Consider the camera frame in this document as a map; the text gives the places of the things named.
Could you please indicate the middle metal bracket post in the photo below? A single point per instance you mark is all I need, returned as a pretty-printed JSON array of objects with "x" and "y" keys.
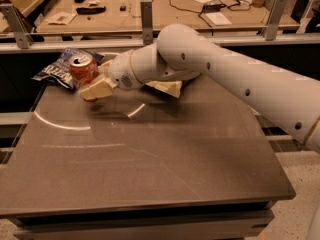
[{"x": 147, "y": 22}]

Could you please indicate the black flat device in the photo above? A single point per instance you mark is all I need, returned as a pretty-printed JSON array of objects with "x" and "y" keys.
[{"x": 90, "y": 10}]

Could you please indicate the red coke can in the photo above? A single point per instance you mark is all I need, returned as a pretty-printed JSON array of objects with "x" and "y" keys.
[{"x": 83, "y": 69}]

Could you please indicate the small black box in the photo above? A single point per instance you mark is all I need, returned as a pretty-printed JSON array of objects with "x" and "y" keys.
[{"x": 123, "y": 8}]

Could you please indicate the black power adapter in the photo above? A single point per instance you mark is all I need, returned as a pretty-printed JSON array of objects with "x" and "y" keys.
[{"x": 212, "y": 7}]

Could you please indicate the brown sea salt chip bag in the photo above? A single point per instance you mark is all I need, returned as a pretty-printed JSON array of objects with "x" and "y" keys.
[{"x": 172, "y": 88}]

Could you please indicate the white paper sheet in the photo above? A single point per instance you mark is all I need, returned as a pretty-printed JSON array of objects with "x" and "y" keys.
[{"x": 218, "y": 19}]

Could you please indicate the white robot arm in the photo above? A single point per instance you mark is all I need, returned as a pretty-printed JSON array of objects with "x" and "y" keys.
[{"x": 289, "y": 100}]

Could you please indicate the blue chip bag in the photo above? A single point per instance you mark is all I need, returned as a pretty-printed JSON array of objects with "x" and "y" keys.
[{"x": 58, "y": 71}]

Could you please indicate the white card left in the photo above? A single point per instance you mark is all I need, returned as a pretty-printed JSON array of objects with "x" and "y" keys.
[{"x": 61, "y": 18}]

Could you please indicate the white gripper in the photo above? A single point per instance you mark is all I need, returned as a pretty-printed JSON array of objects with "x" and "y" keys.
[{"x": 120, "y": 72}]

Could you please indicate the right metal bracket post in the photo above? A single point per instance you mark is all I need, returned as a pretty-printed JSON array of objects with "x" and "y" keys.
[{"x": 269, "y": 31}]

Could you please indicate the left metal bracket post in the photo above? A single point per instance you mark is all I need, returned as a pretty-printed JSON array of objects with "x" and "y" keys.
[{"x": 21, "y": 35}]

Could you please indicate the metal bracket post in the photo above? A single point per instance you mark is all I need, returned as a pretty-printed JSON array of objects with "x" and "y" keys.
[
  {"x": 269, "y": 31},
  {"x": 21, "y": 35},
  {"x": 147, "y": 22}
]

